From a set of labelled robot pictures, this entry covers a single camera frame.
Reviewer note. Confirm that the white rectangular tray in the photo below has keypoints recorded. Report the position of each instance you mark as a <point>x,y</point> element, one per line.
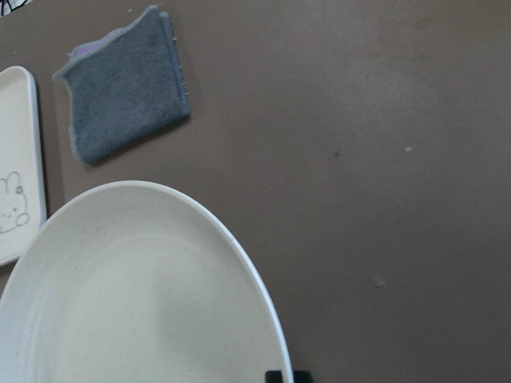
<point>23,200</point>

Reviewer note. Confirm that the white round plate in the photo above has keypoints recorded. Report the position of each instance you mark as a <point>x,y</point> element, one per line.
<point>136,282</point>

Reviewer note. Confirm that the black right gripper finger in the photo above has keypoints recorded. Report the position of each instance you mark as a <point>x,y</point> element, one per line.
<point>299,376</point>

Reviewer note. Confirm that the grey folded cloth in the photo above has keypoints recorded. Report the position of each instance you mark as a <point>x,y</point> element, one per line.
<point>124,87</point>

